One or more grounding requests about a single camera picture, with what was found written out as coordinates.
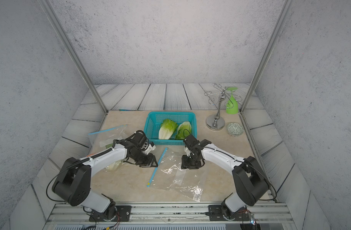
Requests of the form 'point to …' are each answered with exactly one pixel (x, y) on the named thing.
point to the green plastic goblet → (231, 104)
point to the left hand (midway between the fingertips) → (156, 165)
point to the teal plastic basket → (154, 119)
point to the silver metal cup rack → (215, 122)
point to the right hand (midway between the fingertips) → (185, 167)
